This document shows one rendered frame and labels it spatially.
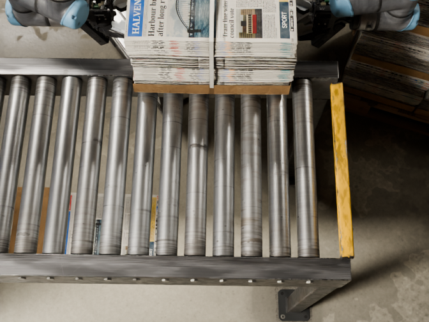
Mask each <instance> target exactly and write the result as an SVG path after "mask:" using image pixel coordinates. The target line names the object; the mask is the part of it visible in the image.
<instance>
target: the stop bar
mask: <svg viewBox="0 0 429 322"><path fill-rule="evenodd" d="M330 92H331V113H332V126H333V147H334V158H335V180H336V202H337V214H338V235H339V247H340V259H354V240H353V230H354V227H353V226H352V212H351V201H350V183H349V164H348V154H347V135H346V125H345V106H344V95H343V83H342V82H332V83H331V84H330Z"/></svg>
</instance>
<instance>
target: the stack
mask: <svg viewBox="0 0 429 322"><path fill-rule="evenodd" d="M418 5H419V9H420V16H419V20H418V25H419V26H423V27H427V28H429V0H419V2H418ZM355 31H356V32H355ZM354 33H355V34H354ZM358 33H359V34H358ZM352 35H353V37H352V41H351V43H350V45H349V48H348V51H347V53H346V55H345V58H344V60H343V65H342V69H341V71H340V74H339V78H340V79H341V80H339V82H342V83H343V86H347V87H350V88H354V89H358V90H360V91H364V92H367V93H371V94H373V95H377V96H381V97H383V98H387V99H390V100H393V101H396V102H400V103H402V104H405V105H409V106H412V107H415V106H416V105H418V107H417V109H422V110H425V111H429V81H427V80H423V79H419V78H416V77H412V76H409V75H405V74H402V73H398V72H394V71H391V70H387V69H384V68H380V67H377V66H373V65H369V64H366V63H362V62H359V61H355V60H352V59H351V57H352V55H353V54H352V53H354V54H358V55H361V56H366V57H368V58H373V59H378V60H380V61H385V62H388V63H392V64H395V65H399V66H403V67H406V68H410V69H413V70H417V71H420V72H424V73H428V74H429V37H427V36H423V35H420V34H416V33H411V32H408V31H358V30H353V32H352ZM356 39H357V41H356ZM355 43H356V46H355ZM350 46H351V47H350ZM354 46H355V48H354ZM349 49H350V51H349ZM353 51H354V52H353ZM348 54H349V55H348ZM347 56H348V57H347ZM342 72H343V73H342ZM341 77H342V78H341ZM343 95H344V106H345V111H347V112H351V113H354V114H358V115H360V116H364V117H367V118H370V119H374V120H377V121H381V122H383V123H387V124H390V125H394V126H396V127H400V128H404V129H407V130H410V131H413V132H417V133H419V134H423V135H427V136H429V127H427V126H424V125H420V124H417V123H413V122H411V121H407V120H404V119H400V118H396V117H394V116H390V115H387V114H383V113H381V112H377V111H373V110H371V109H370V108H371V107H374V108H377V109H380V110H383V111H387V112H391V113H393V114H397V115H400V116H404V117H406V118H410V119H414V120H417V121H420V122H423V123H427V124H429V117H426V116H422V115H420V114H416V113H414V110H413V111H412V112H411V111H406V110H404V109H400V108H397V107H393V106H391V105H388V104H384V103H381V102H377V101H375V100H371V99H368V98H365V97H362V96H358V95H354V94H352V93H348V92H345V91H344V92H343Z"/></svg>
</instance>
